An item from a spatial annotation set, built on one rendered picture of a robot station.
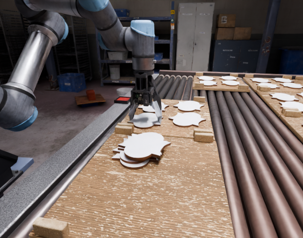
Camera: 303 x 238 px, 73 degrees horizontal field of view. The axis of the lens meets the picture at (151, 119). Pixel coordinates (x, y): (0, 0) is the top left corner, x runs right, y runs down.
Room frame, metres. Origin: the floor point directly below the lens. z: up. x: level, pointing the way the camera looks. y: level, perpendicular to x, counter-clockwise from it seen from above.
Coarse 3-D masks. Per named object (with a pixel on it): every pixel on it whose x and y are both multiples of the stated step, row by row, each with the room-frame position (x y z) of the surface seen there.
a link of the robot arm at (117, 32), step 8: (120, 24) 0.71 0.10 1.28; (104, 32) 0.68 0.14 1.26; (112, 32) 0.69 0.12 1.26; (120, 32) 0.71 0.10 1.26; (104, 40) 0.72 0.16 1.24; (112, 40) 0.70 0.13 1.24; (120, 40) 0.70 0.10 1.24; (104, 48) 0.75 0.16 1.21; (112, 48) 0.73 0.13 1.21; (120, 48) 0.72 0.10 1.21
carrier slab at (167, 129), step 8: (168, 104) 0.94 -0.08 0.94; (176, 104) 0.94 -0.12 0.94; (136, 112) 0.84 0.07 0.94; (144, 112) 0.84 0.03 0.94; (168, 112) 0.84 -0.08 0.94; (176, 112) 0.84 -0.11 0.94; (184, 112) 0.84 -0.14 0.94; (200, 112) 0.84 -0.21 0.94; (208, 112) 0.84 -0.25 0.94; (128, 120) 0.75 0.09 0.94; (168, 120) 0.75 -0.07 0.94; (208, 120) 0.75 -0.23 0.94; (136, 128) 0.67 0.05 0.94; (152, 128) 0.67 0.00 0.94; (160, 128) 0.67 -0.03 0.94; (168, 128) 0.67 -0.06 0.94; (176, 128) 0.67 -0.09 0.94; (184, 128) 0.67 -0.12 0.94; (192, 128) 0.67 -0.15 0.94; (200, 128) 0.67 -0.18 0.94; (208, 128) 0.67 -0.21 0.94; (168, 136) 0.62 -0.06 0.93; (176, 136) 0.61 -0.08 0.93; (184, 136) 0.61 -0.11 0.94; (192, 136) 0.61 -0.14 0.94
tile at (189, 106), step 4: (180, 104) 0.92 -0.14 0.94; (184, 104) 0.92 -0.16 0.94; (188, 104) 0.92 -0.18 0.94; (192, 104) 0.92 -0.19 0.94; (196, 104) 0.92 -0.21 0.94; (200, 104) 0.92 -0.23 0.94; (180, 108) 0.87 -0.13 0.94; (184, 108) 0.87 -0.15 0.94; (188, 108) 0.87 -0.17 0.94; (192, 108) 0.87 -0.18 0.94; (196, 108) 0.87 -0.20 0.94
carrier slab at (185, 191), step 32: (96, 160) 0.47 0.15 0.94; (160, 160) 0.47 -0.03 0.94; (192, 160) 0.47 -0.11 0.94; (64, 192) 0.35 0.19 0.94; (96, 192) 0.35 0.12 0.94; (128, 192) 0.35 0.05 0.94; (160, 192) 0.35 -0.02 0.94; (192, 192) 0.35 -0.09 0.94; (224, 192) 0.35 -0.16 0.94; (96, 224) 0.27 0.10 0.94; (128, 224) 0.27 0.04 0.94; (160, 224) 0.27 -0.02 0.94; (192, 224) 0.27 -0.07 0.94; (224, 224) 0.27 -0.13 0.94
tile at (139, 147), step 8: (136, 136) 0.55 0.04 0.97; (144, 136) 0.55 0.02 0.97; (152, 136) 0.55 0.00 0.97; (160, 136) 0.55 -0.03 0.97; (120, 144) 0.50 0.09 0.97; (128, 144) 0.50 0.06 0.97; (136, 144) 0.50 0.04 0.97; (144, 144) 0.50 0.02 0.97; (152, 144) 0.50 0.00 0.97; (160, 144) 0.50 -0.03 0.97; (168, 144) 0.51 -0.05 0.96; (128, 152) 0.46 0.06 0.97; (136, 152) 0.46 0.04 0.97; (144, 152) 0.46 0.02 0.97; (152, 152) 0.46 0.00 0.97
